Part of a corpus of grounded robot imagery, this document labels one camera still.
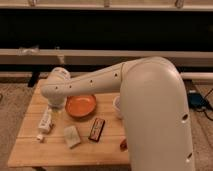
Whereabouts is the wooden table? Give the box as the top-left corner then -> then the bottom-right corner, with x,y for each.
8,79 -> 129,167

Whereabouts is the white sponge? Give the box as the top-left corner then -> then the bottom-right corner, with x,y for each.
64,126 -> 81,149

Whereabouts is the black cable on floor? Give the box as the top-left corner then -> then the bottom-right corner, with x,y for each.
194,87 -> 213,122

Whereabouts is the white tube with cap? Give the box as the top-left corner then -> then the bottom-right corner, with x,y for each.
36,107 -> 52,142

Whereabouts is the blue box on floor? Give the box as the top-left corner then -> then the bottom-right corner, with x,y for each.
187,92 -> 207,108

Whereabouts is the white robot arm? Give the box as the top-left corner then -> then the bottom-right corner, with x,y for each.
41,57 -> 195,171

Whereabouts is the orange bowl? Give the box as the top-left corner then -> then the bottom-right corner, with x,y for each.
65,95 -> 97,118

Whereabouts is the dark chocolate bar package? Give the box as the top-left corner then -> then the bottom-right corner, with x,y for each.
88,118 -> 105,142

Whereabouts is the white paper cup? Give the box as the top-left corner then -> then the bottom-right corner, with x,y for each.
112,96 -> 123,119

